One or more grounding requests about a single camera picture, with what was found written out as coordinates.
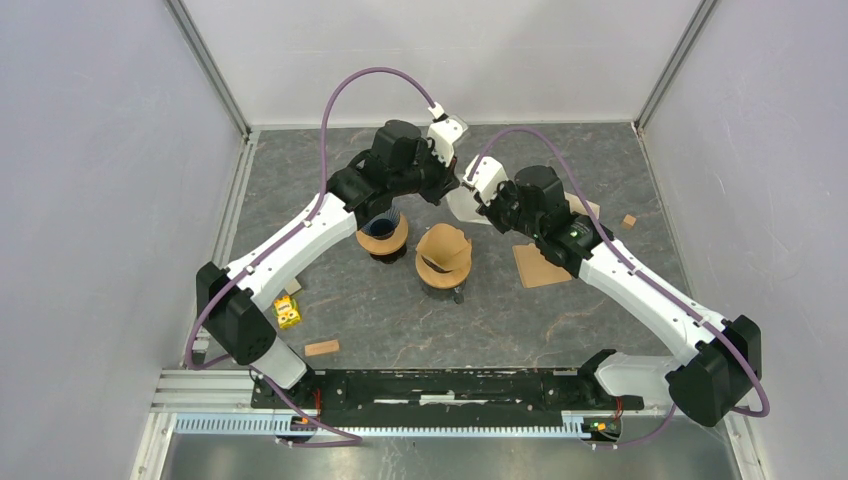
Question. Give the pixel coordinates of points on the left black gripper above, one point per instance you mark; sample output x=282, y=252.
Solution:
x=446, y=181

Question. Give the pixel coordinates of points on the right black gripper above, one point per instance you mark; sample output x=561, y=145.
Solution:
x=490, y=210

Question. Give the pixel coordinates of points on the white paper coffee filter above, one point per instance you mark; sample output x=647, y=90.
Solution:
x=464, y=206

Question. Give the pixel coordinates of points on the orange black coffee filter box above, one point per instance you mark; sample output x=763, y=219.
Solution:
x=578, y=208

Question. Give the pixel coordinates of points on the brown filter stack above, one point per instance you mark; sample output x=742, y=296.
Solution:
x=534, y=270

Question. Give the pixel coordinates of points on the small blue ribbed dripper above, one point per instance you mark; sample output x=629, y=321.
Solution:
x=384, y=225

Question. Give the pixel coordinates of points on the brown paper coffee filter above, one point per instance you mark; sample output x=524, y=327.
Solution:
x=446, y=246

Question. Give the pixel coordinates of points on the wooden ring dripper holder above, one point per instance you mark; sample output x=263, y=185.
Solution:
x=438, y=278

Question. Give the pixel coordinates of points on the clear glass coffee server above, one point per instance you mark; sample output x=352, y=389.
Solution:
x=454, y=294

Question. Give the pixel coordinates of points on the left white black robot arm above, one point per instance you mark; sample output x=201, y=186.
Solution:
x=232, y=300

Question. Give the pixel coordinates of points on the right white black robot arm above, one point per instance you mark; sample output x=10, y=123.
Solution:
x=715, y=362

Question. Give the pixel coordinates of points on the small wooden cube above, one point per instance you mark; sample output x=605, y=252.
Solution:
x=628, y=222

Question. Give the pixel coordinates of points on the beige wooden cube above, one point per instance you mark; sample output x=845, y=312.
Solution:
x=293, y=287

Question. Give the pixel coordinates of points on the yellow small juice box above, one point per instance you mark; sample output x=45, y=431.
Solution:
x=286, y=312

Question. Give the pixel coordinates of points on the small wooden block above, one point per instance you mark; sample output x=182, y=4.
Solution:
x=322, y=348

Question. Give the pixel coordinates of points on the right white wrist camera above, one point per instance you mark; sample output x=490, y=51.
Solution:
x=483, y=177

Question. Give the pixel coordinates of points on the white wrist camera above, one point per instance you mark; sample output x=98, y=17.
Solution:
x=483, y=177
x=445, y=132

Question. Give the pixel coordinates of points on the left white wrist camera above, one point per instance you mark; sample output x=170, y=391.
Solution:
x=445, y=132

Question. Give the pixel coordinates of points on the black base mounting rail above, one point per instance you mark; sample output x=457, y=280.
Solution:
x=420, y=398

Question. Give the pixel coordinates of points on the white toothed cable tray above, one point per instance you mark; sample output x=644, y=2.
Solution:
x=283, y=425

